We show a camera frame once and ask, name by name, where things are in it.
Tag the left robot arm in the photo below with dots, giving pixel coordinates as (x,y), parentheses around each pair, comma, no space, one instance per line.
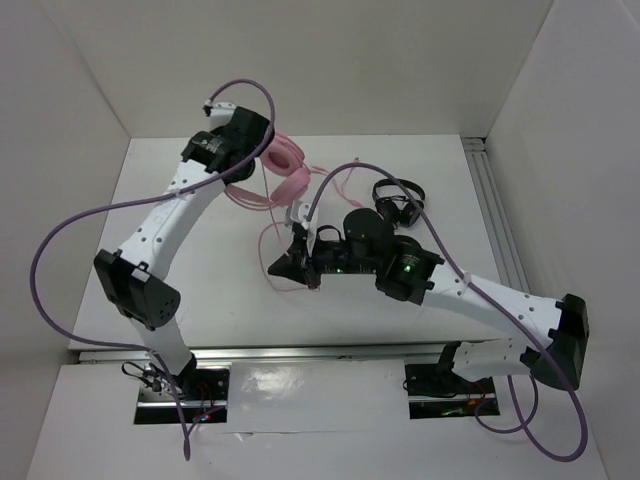
(133,277)

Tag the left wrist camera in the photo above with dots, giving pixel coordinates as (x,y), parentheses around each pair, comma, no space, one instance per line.
(219,113)

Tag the pink gaming headphones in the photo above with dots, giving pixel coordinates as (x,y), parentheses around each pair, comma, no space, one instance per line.
(284,158)

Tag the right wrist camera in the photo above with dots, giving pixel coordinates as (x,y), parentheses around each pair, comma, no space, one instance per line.
(298,212)

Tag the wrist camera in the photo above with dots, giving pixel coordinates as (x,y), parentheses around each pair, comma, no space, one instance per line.
(298,212)
(219,113)

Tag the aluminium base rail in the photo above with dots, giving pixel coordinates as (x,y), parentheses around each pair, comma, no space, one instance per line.
(411,352)

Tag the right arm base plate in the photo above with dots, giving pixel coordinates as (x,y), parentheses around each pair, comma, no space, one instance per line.
(435,394)

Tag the aluminium side rail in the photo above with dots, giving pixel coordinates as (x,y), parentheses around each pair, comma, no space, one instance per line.
(501,238)

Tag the black headphones far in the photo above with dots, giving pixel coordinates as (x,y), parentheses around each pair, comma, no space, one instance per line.
(398,210)

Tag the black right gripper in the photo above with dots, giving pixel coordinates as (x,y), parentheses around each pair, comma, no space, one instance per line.
(291,266)

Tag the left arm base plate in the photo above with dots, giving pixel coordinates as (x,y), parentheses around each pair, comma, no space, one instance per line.
(203,401)

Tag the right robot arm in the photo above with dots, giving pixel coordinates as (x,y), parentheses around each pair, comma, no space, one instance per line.
(544,337)

